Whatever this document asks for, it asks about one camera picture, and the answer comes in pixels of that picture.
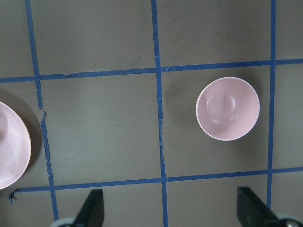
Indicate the pink plate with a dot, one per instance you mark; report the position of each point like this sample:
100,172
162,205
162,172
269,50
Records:
15,146

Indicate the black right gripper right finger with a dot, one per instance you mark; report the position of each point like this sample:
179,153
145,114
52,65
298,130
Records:
252,211

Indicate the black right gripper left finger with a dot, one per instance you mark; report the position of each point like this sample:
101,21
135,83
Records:
92,212

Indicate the pink bowl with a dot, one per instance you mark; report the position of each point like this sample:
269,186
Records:
227,108

